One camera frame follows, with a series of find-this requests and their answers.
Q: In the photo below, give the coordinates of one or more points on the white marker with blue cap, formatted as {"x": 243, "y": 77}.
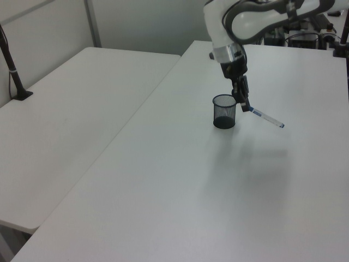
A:
{"x": 267, "y": 118}

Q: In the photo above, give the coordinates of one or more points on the black camera pole with base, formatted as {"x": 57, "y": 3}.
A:
{"x": 13, "y": 73}

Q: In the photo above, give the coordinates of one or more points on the grey device with red knob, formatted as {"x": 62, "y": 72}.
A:
{"x": 328, "y": 35}

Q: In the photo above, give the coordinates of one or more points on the black camera pole with clamp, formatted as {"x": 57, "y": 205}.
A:
{"x": 343, "y": 41}

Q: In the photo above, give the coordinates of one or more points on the black mesh pen cup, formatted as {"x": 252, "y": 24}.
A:
{"x": 223, "y": 122}

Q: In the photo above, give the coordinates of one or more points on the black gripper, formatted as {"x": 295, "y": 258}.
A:
{"x": 234, "y": 68}

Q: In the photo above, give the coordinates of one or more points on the black control box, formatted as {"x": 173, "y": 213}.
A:
{"x": 302, "y": 41}

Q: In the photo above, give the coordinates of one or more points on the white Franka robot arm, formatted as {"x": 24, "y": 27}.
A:
{"x": 245, "y": 21}

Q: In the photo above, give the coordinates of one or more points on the grey partition frame post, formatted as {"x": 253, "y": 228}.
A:
{"x": 92, "y": 24}

